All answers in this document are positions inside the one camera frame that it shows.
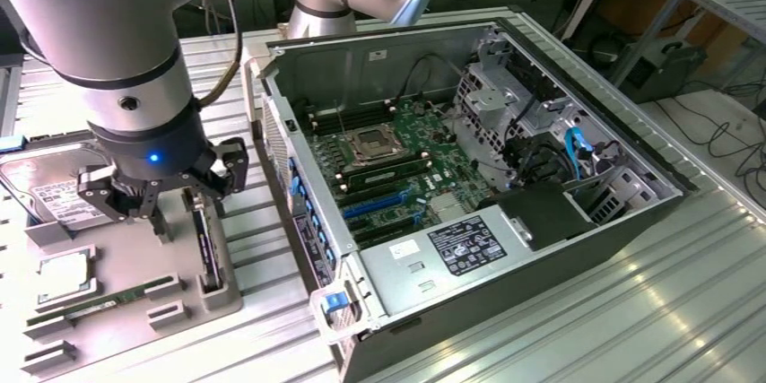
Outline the long blue expansion slot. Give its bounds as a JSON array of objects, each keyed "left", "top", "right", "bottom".
[{"left": 340, "top": 189, "right": 409, "bottom": 222}]

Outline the green motherboard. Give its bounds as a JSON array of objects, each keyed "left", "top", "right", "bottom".
[{"left": 301, "top": 96, "right": 520, "bottom": 250}]

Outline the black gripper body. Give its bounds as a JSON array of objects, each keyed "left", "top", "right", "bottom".
[{"left": 86, "top": 99, "right": 221, "bottom": 192}]

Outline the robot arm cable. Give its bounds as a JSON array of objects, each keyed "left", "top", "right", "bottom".
[{"left": 193, "top": 0, "right": 245, "bottom": 110}]

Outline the hard disk drive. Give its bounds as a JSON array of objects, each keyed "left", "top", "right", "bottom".
[{"left": 0, "top": 139, "right": 116, "bottom": 232}]

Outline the black RAM stick in tray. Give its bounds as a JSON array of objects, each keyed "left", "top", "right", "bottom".
[{"left": 180, "top": 185, "right": 226, "bottom": 295}]

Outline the black box device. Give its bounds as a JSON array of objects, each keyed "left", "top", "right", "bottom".
[{"left": 615, "top": 39, "right": 711, "bottom": 104}]

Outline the grey parts rack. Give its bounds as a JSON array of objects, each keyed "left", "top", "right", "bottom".
[{"left": 0, "top": 185, "right": 245, "bottom": 373}]

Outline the installed green RAM stick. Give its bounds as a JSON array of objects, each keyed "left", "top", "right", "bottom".
[{"left": 337, "top": 152, "right": 435, "bottom": 187}]

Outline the black floor cable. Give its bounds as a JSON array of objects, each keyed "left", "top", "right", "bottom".
[{"left": 703, "top": 117, "right": 766, "bottom": 180}]

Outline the black wire bundle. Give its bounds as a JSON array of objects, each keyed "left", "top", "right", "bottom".
[{"left": 500, "top": 130, "right": 569, "bottom": 187}]

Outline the open black PC case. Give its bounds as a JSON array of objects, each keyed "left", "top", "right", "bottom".
[{"left": 241, "top": 14, "right": 702, "bottom": 383}]

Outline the silver disk bay cage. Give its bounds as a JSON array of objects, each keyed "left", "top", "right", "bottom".
[{"left": 453, "top": 27, "right": 576, "bottom": 170}]

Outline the CPU socket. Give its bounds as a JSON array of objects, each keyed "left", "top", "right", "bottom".
[{"left": 345, "top": 125, "right": 415, "bottom": 165}]

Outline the blue SATA wire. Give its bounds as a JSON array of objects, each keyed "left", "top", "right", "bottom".
[{"left": 561, "top": 126, "right": 595, "bottom": 183}]

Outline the silver CPU chip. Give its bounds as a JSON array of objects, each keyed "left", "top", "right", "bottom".
[{"left": 36, "top": 251, "right": 98, "bottom": 304}]

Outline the thin black looped wire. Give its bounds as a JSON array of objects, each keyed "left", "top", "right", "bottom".
[{"left": 401, "top": 54, "right": 463, "bottom": 102}]

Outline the black plastic air shroud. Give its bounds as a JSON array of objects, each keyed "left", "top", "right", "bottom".
[{"left": 493, "top": 180, "right": 600, "bottom": 253}]

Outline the blue case latch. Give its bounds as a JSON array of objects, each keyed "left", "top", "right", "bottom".
[{"left": 321, "top": 293, "right": 349, "bottom": 314}]

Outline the silver chipset heat sink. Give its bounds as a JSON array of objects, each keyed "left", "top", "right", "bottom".
[{"left": 428, "top": 196, "right": 479, "bottom": 222}]

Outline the aluminium slat table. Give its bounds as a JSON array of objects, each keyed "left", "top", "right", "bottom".
[{"left": 609, "top": 0, "right": 766, "bottom": 84}]

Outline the silver power supply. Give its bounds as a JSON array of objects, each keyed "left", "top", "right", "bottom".
[{"left": 356, "top": 205, "right": 535, "bottom": 318}]

